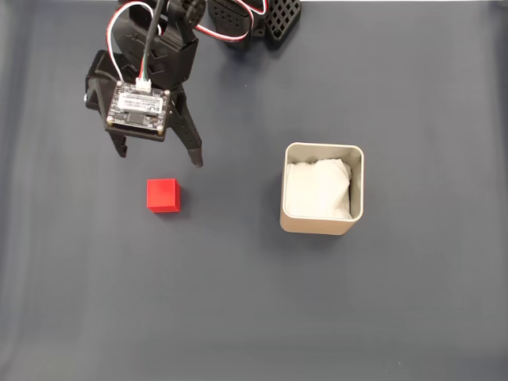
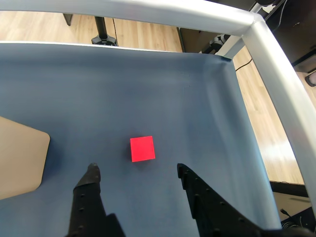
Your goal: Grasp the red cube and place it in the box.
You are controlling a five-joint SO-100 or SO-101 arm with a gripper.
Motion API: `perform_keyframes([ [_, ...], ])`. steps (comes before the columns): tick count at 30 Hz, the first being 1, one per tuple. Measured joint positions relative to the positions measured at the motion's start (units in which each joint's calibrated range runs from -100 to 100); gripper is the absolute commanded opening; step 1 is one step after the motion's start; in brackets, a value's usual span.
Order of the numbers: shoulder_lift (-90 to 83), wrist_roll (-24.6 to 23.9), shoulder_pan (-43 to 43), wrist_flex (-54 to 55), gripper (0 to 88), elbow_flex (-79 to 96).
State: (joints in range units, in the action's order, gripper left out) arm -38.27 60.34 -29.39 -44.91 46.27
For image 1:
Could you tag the blue grey table mat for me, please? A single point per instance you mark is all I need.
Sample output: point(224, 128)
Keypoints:
point(238, 297)

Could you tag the camera circuit board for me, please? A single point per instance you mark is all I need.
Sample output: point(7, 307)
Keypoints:
point(137, 111)

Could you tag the red cube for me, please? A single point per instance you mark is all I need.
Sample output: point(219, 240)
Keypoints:
point(162, 194)

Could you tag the white crumpled tissue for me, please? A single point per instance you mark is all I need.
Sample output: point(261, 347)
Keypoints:
point(317, 190)

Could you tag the beige metal box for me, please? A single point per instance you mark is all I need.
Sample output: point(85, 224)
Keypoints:
point(317, 226)

